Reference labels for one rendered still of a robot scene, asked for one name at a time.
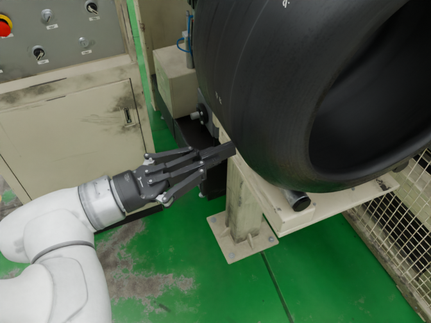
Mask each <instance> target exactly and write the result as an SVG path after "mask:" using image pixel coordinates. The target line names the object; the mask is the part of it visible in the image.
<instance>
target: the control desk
mask: <svg viewBox="0 0 431 323"><path fill-rule="evenodd" d="M137 60H138V59H137V52H136V48H135V43H134V39H133V32H132V28H131V22H130V16H129V12H128V5H127V2H126V0H0V174H1V175H2V177H3V178H4V179H5V181H6V182H7V183H8V184H9V186H10V187H11V189H12V190H13V191H14V193H15V194H16V196H17V197H18V198H19V199H20V201H21V203H22V204H23V205H25V204H27V203H28V202H30V201H33V200H35V199H37V198H39V197H42V196H43V195H46V194H49V193H51V192H55V191H57V190H61V189H66V188H74V187H76V186H80V185H82V184H84V183H88V182H89V181H92V180H95V179H97V178H100V177H102V176H105V175H107V176H109V177H110V178H111V180H113V179H112V176H114V175H117V174H120V173H122V172H124V171H127V170H135V169H137V168H138V167H139V166H140V165H143V163H144V160H145V158H144V154H145V153H155V147H154V143H153V137H152V133H151V126H150V123H149V117H148V110H147V106H146V100H145V96H144V90H143V86H142V80H141V76H140V70H139V63H138V61H137ZM163 210H164V209H163V206H162V204H161V203H160V202H158V201H157V202H155V203H147V204H146V205H145V206H144V207H142V208H139V209H138V210H135V211H133V212H130V213H127V212H126V211H125V212H126V218H125V219H124V220H121V221H119V222H116V223H115V224H112V225H110V226H107V227H105V228H104V229H100V230H98V231H96V232H95V233H94V235H96V234H99V233H102V232H104V231H108V230H109V229H113V228H116V227H118V226H122V225H124V224H127V223H129V222H133V221H135V220H138V219H141V218H144V217H147V216H149V215H152V214H155V213H158V212H160V211H163Z"/></svg>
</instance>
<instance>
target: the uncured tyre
mask: <svg viewBox="0 0 431 323"><path fill-rule="evenodd" d="M192 51H193V57H194V65H195V69H196V75H197V79H198V83H199V87H200V89H201V92H202V94H203V97H204V98H205V100H206V102H207V104H208V105H209V107H210V108H211V110H212V111H213V113H214V115H215V116H216V117H217V119H218V121H219V122H220V124H221V125H222V127H223V128H224V130H225V131H226V133H227V135H228V136H229V137H230V139H231V141H232V142H233V144H234V146H235V147H236V148H237V150H238V152H239V153H240V155H241V156H242V158H243V159H244V161H245V162H246V163H247V165H248V166H249V167H250V168H251V169H252V170H254V171H255V172H256V173H257V174H258V175H259V176H261V177H262V178H264V179H265V180H266V181H267V182H269V183H270V184H272V185H274V186H277V187H279V188H283V189H286V190H294V191H300V192H310V193H318V194H322V193H330V192H338V191H341V190H346V189H349V188H353V187H355V186H359V185H361V184H364V183H367V182H368V181H371V180H373V179H376V178H378V177H380V176H382V175H384V174H386V173H388V172H390V171H392V170H393V169H395V168H397V167H399V166H400V165H402V164H404V163H405V162H407V161H409V160H410V159H411V158H413V157H415V156H416V155H417V154H419V153H420V152H422V151H424V150H425V149H426V148H427V147H429V146H430V145H431V0H294V2H293V4H292V5H291V6H290V8H289V9H288V10H287V12H286V13H283V12H282V11H281V10H280V9H278V8H277V7H276V6H275V5H274V4H272V3H271V2H270V0H197V4H196V9H195V14H194V22H193V29H192ZM215 87H216V89H217V91H218V92H219V93H220V95H221V96H222V102H223V109H222V108H221V106H220V105H219V103H218V102H217V100H216V99H215Z"/></svg>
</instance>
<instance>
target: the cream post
mask: <svg viewBox="0 0 431 323"><path fill-rule="evenodd" d="M262 214H263V211H262V210H261V209H260V206H259V205H258V203H257V202H256V200H255V198H254V197H253V195H252V194H251V192H250V190H249V189H248V187H247V186H246V184H245V182H244V181H243V179H242V178H241V175H240V174H239V172H238V171H237V169H236V168H235V166H234V164H233V163H232V161H231V159H230V158H228V166H227V183H226V215H225V225H226V227H229V226H230V234H231V236H232V238H233V241H234V242H235V244H239V243H240V242H243V241H245V240H247V239H248V234H249V233H250V235H251V237H252V238H253V237H255V236H257V235H258V234H259V231H260V224H261V220H262Z"/></svg>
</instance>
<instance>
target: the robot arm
mask: <svg viewBox="0 0 431 323"><path fill-rule="evenodd" d="M234 155H236V148H235V146H234V144H233V142H232V141H229V142H226V143H223V144H221V145H219V146H216V147H214V146H211V147H208V148H206V149H204V150H201V151H199V149H195V150H194V149H193V147H192V146H188V147H182V148H179V149H173V150H170V151H164V152H161V153H145V154H144V158H145V160H144V163H143V165H140V166H139V167H138V168H137V169H135V170H127V171H124V172H122V173H120V174H117V175H114V176H112V179H113V180H111V178H110V177H109V176H107V175H105V176H102V177H100V178H97V179H95V180H92V181H89V182H88V183H84V184H82V185H80V186H76V187H74V188H66V189H61V190H57V191H55V192H51V193H49V194H46V195H43V196H42V197H39V198H37V199H35V200H33V201H30V202H28V203H27V204H25V205H23V206H21V207H20V208H17V209H16V210H15V211H13V212H11V213H10V214H9V215H7V216H6V217H5V218H4V219H3V220H2V221H1V222H0V251H1V253H2V254H3V256H4V257H5V258H6V259H8V260H10V261H14V262H18V263H31V265H30V266H28V267H27V268H25V269H24V271H23V272H22V273H21V275H20V276H17V277H15V278H11V279H0V323H112V309H111V303H110V296H109V292H108V287H107V283H106V278H105V274H104V272H103V268H102V266H101V263H100V261H99V259H98V257H97V254H96V250H95V247H94V233H95V232H96V231H98V230H100V229H104V228H105V227H107V226H110V225H112V224H115V223H116V222H119V221H121V220H124V219H125V218H126V212H127V213H130V212H133V211H135V210H138V209H139V208H142V207H144V206H145V205H146V204H147V203H155V202H157V201H158V202H160V203H161V204H163V205H164V207H165V208H166V209H168V208H170V207H171V206H172V205H173V203H174V202H175V200H177V199H179V198H180V197H181V196H183V195H184V194H186V193H187V192H188V191H190V190H192V189H193V188H194V187H196V186H198V185H199V184H200V183H202V182H203V181H204V180H206V179H207V169H209V168H211V167H214V166H216V165H219V164H220V163H221V161H222V160H225V159H227V158H229V157H231V156H234ZM155 165H156V166H155ZM167 180H168V181H167ZM177 183H178V184H177ZM175 184H177V185H175ZM174 185H175V186H174ZM170 188H171V189H170ZM167 189H170V190H168V191H167V193H166V192H165V191H166V190H167ZM125 211H126V212H125Z"/></svg>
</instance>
